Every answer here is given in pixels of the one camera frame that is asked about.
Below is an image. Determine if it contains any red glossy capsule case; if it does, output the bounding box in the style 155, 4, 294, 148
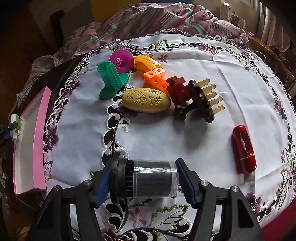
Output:
231, 125, 257, 174

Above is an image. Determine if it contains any clear jar with black lid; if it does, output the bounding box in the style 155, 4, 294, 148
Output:
108, 157, 179, 203

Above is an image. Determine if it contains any brown massage comb with pegs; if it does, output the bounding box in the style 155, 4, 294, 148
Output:
174, 78, 225, 123

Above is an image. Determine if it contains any yellow carved oval soap box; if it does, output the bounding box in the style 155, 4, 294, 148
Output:
121, 88, 171, 113

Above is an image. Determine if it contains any pink storage box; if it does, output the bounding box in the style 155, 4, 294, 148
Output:
13, 87, 51, 195

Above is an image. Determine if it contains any green white plug-in device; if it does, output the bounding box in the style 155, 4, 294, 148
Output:
10, 113, 21, 145

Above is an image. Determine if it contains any white floral embroidered tablecloth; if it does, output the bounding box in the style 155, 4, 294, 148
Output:
44, 34, 295, 227

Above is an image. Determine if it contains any dark red puzzle block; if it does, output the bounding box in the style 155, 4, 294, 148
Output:
166, 76, 191, 107

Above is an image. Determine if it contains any green plastic stand toy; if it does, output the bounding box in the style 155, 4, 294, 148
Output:
97, 61, 130, 100

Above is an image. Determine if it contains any orange linked cubes toy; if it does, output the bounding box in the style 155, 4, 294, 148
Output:
143, 68, 170, 96

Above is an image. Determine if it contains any wooden side table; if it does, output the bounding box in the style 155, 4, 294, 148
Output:
247, 32, 295, 84

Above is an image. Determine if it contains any magenta perforated ball cup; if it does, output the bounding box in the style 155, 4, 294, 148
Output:
109, 49, 134, 74

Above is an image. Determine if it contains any orange plastic toy block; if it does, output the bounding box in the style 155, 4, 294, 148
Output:
133, 55, 163, 73

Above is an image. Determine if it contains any beige curtain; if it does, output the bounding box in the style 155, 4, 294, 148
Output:
257, 3, 290, 52

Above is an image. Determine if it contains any white carton box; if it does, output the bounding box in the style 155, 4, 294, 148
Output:
219, 1, 246, 29

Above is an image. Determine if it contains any striped pink green cloth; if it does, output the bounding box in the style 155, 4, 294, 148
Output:
16, 3, 249, 105

